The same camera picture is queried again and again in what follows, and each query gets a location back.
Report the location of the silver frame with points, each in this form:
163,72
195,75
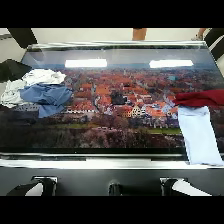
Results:
100,163

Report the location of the light blue garment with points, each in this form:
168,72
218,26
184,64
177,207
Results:
199,135

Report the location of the grey white garment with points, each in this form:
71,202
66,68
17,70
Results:
11,95

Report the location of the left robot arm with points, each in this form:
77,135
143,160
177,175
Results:
25,190

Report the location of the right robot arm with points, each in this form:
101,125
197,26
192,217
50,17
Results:
186,188

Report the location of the dark red garment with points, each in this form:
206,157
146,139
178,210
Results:
200,98

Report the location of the black garment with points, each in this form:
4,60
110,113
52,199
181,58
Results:
11,69

